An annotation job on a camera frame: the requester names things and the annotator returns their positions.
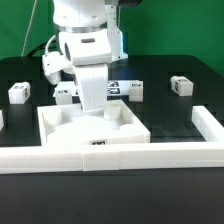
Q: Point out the white U-shaped fence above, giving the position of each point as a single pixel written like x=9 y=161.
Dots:
x=50 y=158

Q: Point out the fiducial tag sheet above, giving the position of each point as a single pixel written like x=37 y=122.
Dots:
x=115 y=88

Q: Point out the white square tabletop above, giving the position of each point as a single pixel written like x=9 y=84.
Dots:
x=69 y=125

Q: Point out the white block left edge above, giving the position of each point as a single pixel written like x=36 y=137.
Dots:
x=1 y=120

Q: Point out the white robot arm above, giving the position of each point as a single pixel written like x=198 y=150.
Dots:
x=84 y=41

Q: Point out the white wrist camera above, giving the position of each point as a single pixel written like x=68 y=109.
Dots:
x=53 y=63

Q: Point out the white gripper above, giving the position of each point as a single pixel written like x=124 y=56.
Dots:
x=92 y=81

